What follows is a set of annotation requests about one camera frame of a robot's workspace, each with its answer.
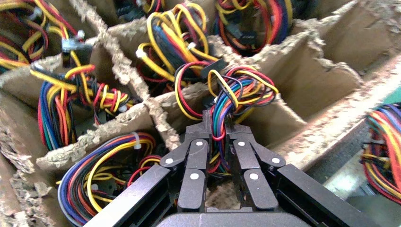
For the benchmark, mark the brown cardboard divider box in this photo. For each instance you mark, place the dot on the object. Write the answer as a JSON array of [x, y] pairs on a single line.
[[329, 81]]

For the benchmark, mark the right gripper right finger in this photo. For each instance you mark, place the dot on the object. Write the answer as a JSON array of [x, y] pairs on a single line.
[[250, 163]]

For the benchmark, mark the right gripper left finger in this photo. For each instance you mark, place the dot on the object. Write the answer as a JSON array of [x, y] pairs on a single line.
[[192, 163]]

